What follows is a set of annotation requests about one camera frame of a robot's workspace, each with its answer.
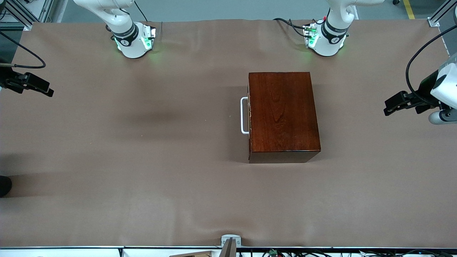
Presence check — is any white drawer handle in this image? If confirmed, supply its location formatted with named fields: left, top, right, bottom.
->
left=240, top=97, right=250, bottom=135

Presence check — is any dark wooden drawer cabinet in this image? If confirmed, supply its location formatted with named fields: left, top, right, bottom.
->
left=248, top=71, right=321, bottom=164

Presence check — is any black round object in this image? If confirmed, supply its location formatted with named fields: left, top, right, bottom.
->
left=0, top=176, right=12, bottom=198

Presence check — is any table cover sheet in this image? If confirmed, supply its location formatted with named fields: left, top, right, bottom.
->
left=0, top=19, right=457, bottom=249

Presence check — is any light wooden board piece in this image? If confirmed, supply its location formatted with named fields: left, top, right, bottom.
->
left=169, top=251, right=215, bottom=257

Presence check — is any aluminium frame profile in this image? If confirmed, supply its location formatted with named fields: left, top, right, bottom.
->
left=428, top=0, right=457, bottom=27
left=0, top=0, right=55, bottom=31

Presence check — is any black right arm base cable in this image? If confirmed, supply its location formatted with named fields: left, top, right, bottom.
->
left=134, top=0, right=149, bottom=22

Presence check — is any black arm base cable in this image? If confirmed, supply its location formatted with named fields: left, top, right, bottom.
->
left=273, top=17, right=324, bottom=38
left=134, top=0, right=149, bottom=22

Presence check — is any black left arm base cable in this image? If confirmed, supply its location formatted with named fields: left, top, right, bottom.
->
left=273, top=17, right=324, bottom=38

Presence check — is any white table edge rail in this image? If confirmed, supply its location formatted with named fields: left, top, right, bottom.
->
left=0, top=246, right=457, bottom=257

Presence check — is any black cable tangle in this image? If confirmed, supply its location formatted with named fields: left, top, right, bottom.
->
left=238, top=248, right=457, bottom=257

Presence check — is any grey camera mount clamp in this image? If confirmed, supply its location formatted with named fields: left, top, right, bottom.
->
left=221, top=234, right=242, bottom=257

